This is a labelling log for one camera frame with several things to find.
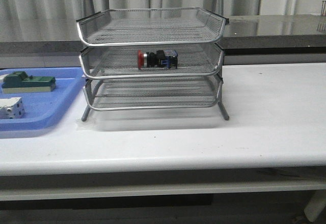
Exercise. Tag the red emergency stop button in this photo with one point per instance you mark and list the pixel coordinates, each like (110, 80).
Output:
(167, 58)

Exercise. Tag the grey stone counter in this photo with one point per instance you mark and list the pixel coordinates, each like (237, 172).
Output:
(266, 34)

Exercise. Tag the blue plastic tray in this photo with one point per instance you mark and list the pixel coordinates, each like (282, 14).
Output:
(45, 109)

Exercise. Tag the green terminal block module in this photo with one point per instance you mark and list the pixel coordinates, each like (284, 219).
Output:
(21, 82)

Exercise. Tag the white circuit breaker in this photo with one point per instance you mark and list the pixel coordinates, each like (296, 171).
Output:
(12, 108)

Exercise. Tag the white table leg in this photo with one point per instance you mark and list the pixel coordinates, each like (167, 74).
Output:
(315, 205)

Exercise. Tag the grey metal rack frame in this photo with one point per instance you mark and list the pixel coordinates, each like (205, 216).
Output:
(158, 58)

